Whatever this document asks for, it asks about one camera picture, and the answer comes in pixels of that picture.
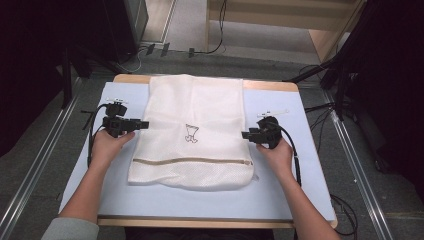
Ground person's dark clothing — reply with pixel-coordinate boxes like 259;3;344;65
124;227;274;240

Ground person's right hand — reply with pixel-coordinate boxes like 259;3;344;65
255;139;296;182

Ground white mesh laundry bag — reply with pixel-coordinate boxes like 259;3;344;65
127;73;256;192

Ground black tripod stand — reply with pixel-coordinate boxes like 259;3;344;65
283;56;354;121

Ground grey sleeve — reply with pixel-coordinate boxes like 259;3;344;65
41;217;100;240

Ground black cabinet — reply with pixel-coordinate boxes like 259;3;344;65
103;0;149;63

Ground light blue mat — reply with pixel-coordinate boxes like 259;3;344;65
58;81;337;223

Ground wooden table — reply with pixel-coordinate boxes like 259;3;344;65
59;73;338;230

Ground hanging black cable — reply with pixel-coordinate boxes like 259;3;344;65
194;0;228;56

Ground pale floor cable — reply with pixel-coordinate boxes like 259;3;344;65
123;46;148;74

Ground person's left hand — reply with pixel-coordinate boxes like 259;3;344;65
90;129;136;169

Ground left hand-held gripper cable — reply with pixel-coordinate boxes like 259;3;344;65
87;103;111;168

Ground light wooden shelf unit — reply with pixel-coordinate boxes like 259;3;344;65
204;0;368;64

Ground metal floor rail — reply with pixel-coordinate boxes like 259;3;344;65
0;78;83;240
321;89;396;240

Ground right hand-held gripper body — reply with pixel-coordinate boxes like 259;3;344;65
256;109;290;150

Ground black floor cables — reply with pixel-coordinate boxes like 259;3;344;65
329;193;359;240

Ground hand-held gripper cable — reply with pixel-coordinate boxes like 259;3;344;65
87;103;111;168
266;120;303;188

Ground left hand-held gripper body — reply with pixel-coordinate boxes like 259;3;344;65
102;97;134;138

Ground right hand-held gripper cable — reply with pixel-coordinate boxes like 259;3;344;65
266;120;303;188

